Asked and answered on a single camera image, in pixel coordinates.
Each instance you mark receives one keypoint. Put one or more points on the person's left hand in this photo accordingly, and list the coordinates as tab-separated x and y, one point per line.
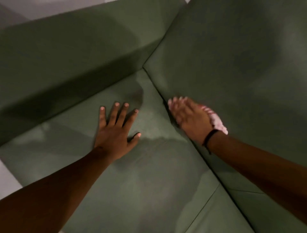
112	139

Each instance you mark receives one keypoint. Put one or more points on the person's right hand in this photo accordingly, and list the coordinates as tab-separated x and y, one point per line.
194	121

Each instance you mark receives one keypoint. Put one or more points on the person's right fingers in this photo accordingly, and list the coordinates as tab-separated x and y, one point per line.
178	106

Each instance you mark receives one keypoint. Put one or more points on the person's left middle finger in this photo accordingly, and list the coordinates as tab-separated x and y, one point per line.
123	113

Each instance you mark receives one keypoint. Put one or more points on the person's left thumb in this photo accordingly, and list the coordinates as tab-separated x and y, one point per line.
134	139

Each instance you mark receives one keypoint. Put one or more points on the person's left little finger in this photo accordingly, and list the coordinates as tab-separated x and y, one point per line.
102	117

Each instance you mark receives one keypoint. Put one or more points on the pink white cleaning cloth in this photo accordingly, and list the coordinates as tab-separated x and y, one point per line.
217	121

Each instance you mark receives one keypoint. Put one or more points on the person's left forearm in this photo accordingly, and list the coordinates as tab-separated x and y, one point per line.
51	189

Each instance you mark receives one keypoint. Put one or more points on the person's right forearm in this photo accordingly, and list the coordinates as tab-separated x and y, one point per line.
261	168

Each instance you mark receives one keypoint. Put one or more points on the green fabric sofa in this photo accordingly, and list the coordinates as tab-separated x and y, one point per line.
168	72

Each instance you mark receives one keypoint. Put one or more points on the black wrist band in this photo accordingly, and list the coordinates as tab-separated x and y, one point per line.
209	139

